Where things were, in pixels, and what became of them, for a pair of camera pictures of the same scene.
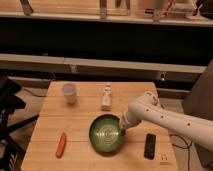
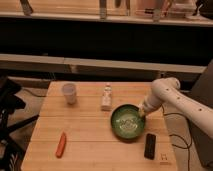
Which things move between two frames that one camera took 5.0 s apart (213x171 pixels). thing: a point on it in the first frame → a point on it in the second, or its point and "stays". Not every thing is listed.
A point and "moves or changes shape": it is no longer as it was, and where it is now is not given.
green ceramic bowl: (106, 133) moves or changes shape
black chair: (11, 152) stays
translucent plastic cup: (69, 92) stays
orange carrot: (61, 145) stays
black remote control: (149, 146) stays
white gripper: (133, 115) → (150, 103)
